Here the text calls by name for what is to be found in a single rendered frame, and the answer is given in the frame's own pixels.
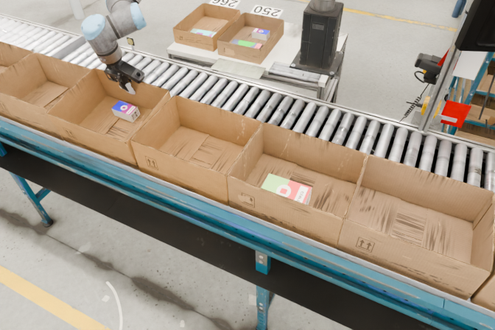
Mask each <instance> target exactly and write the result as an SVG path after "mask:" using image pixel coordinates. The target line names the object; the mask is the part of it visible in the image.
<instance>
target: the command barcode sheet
mask: <svg viewBox="0 0 495 330"><path fill-rule="evenodd" d="M486 54H487V52H469V51H462V52H461V55H460V57H459V60H458V62H457V65H456V66H455V69H454V71H453V74H452V75H453V76H457V77H463V78H466V79H470V80H474V79H475V77H476V75H477V72H478V71H479V69H480V66H481V65H482V62H483V61H484V58H485V56H486Z"/></svg>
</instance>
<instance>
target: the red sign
mask: <svg viewBox="0 0 495 330"><path fill-rule="evenodd" d="M470 109H471V105H466V104H463V103H459V102H453V101H450V100H447V101H446V104H445V106H444V108H443V111H442V113H441V115H440V114H438V115H437V116H441V117H443V118H442V119H441V121H440V123H444V124H449V125H451V126H455V127H460V128H461V127H462V125H463V123H464V121H465V119H466V117H467V115H468V112H469V111H470Z"/></svg>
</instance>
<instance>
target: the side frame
mask: <svg viewBox="0 0 495 330"><path fill-rule="evenodd" d="M0 141H2V142H4V143H5V144H9V145H10V146H13V147H15V148H18V149H20V150H23V151H24V152H28V153H29V154H31V155H34V156H36V157H39V158H41V159H43V160H45V161H48V162H50V163H52V164H55V165H57V166H60V167H62V168H64V169H67V170H69V171H71V172H74V173H76V174H78V175H81V176H83V177H85V178H87V179H90V180H93V181H95V182H97V183H100V184H102V185H104V186H107V187H109V188H111V189H114V190H116V191H118V192H121V193H122V194H126V195H127V196H130V197H132V198H135V199H137V200H140V201H141V202H143V203H146V204H148V205H151V206H153V207H156V208H158V209H160V210H162V211H165V212H167V213H169V214H172V215H174V216H176V217H179V218H181V219H183V220H186V221H188V222H191V223H193V224H195V225H198V226H200V227H202V228H205V229H207V230H209V231H212V232H214V233H216V234H219V235H220V236H224V237H225V238H228V239H230V240H233V241H235V242H238V243H239V244H241V245H244V246H246V247H249V248H251V249H254V250H256V251H258V252H260V253H263V254H265V255H268V256H270V257H273V258H274V259H278V260H279V261H282V262H284V263H286V264H289V265H291V266H293V267H296V268H298V269H300V270H303V271H305V272H307V273H310V274H312V275H315V276H317V277H319V278H322V279H324V280H326V281H329V282H331V283H333V284H336V285H337V286H340V287H342V288H345V289H347V290H350V291H352V292H355V293H356V294H358V295H361V296H363V297H366V298H368V299H371V300H372V301H375V302H377V303H380V304H382V305H384V306H387V307H389V308H391V309H394V310H396V311H398V312H401V313H403V314H405V315H408V316H410V317H413V318H415V319H417V320H419V321H422V322H424V323H427V324H430V325H431V326H434V327H436V328H438V329H441V330H495V319H494V318H492V317H489V316H487V315H484V314H482V313H479V312H476V311H474V310H472V309H469V308H467V307H464V306H461V305H460V304H457V303H454V302H452V301H449V300H446V299H444V298H442V297H440V296H437V295H434V294H432V293H430V292H427V291H425V290H422V289H419V288H417V287H414V286H412V285H410V284H407V283H404V282H403V281H400V280H397V279H395V278H392V277H390V276H388V275H385V274H382V273H379V272H377V271H375V270H372V269H370V268H368V267H365V266H362V265H361V264H357V263H355V262H353V261H350V260H347V259H344V258H343V257H340V256H337V255H335V254H333V253H330V252H328V251H325V250H322V249H320V248H318V247H315V246H313V245H310V244H307V243H305V242H302V241H300V240H298V239H295V238H293V237H291V236H287V235H286V234H283V233H280V232H278V231H275V230H273V229H271V228H268V227H265V226H263V225H260V224H258V223H256V222H253V221H250V220H247V219H245V218H243V217H240V216H238V215H235V214H232V213H231V212H228V211H226V210H223V209H221V208H218V207H216V206H213V205H211V204H208V203H205V202H203V201H201V200H198V199H196V198H193V197H190V196H188V195H186V194H183V193H181V192H178V191H175V190H174V189H171V188H168V187H166V186H163V185H161V184H159V183H156V182H154V181H151V180H148V179H146V178H143V177H141V176H139V175H136V174H133V173H132V172H128V171H126V170H124V169H121V168H118V167H117V166H114V165H111V164H108V163H106V162H104V161H101V160H99V159H96V158H93V157H91V156H89V155H86V154H84V153H82V152H79V151H76V150H73V149H72V148H69V147H66V146H64V145H62V144H58V143H57V142H54V141H51V140H49V139H47V138H44V137H42V136H39V135H36V134H34V133H31V132H29V131H27V130H24V129H21V128H20V127H16V126H14V125H12V124H9V123H7V122H4V121H2V120H0ZM28 142H29V143H28ZM95 170H96V171H95ZM189 209H190V210H189ZM237 229H238V230H237ZM270 243H271V244H270ZM287 250H288V251H287ZM304 257H305V258H304ZM325 266H326V267H325ZM343 273H344V274H343ZM364 282H365V283H364ZM385 291H387V292H385ZM405 299H406V300H405ZM407 300H408V301H407ZM431 316H432V317H431ZM451 318H452V319H451Z"/></svg>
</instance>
